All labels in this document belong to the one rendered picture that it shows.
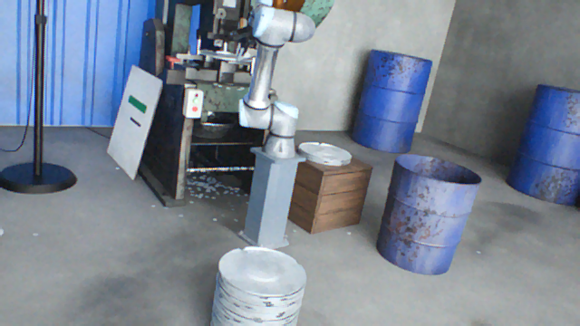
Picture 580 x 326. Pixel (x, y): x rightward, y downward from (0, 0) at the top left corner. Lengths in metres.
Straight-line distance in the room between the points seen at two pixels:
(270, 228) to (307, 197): 0.34
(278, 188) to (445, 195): 0.75
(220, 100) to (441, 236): 1.30
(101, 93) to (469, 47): 3.75
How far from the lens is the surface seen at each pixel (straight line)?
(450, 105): 5.58
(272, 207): 2.14
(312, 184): 2.40
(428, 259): 2.35
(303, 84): 4.50
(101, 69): 3.72
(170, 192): 2.61
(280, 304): 1.51
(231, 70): 2.59
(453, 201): 2.25
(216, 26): 2.62
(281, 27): 1.84
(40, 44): 2.61
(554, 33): 5.07
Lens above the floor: 1.06
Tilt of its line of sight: 17 degrees down
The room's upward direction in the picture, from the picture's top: 10 degrees clockwise
